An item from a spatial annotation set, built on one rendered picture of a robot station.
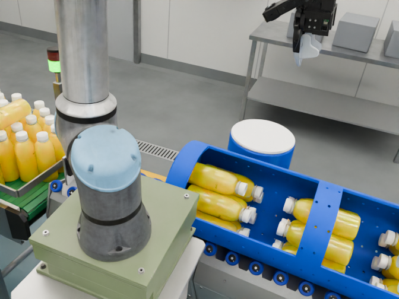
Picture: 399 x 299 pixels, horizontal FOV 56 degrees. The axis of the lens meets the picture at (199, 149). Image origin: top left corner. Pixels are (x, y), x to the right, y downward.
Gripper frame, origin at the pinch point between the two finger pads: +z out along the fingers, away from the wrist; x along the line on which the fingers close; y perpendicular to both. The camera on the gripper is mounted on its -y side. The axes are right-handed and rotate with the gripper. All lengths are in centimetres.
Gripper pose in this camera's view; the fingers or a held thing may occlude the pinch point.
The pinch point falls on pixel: (296, 60)
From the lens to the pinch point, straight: 101.1
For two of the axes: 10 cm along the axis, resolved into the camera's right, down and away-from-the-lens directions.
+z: 0.6, 7.8, 6.2
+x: 4.4, -5.8, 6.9
